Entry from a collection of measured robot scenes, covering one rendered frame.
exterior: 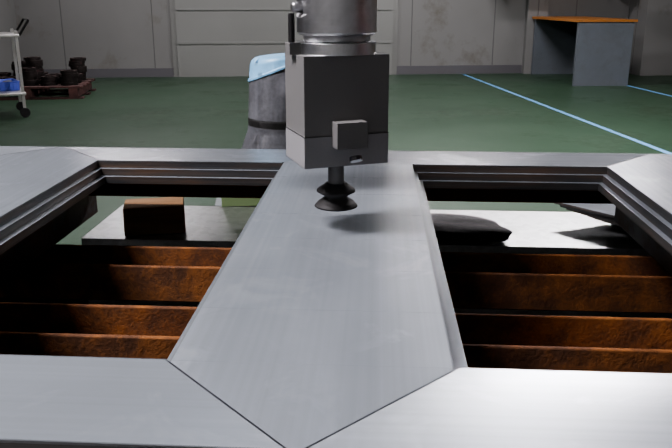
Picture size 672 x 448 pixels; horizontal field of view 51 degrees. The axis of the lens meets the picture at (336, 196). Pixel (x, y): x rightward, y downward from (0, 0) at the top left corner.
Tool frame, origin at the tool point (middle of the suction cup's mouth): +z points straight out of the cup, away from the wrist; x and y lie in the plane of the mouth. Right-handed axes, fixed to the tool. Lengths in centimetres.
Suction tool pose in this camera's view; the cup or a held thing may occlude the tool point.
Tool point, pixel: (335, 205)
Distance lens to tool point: 71.2
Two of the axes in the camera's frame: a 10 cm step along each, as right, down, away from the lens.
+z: 0.0, 9.6, 2.7
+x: -3.4, -2.5, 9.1
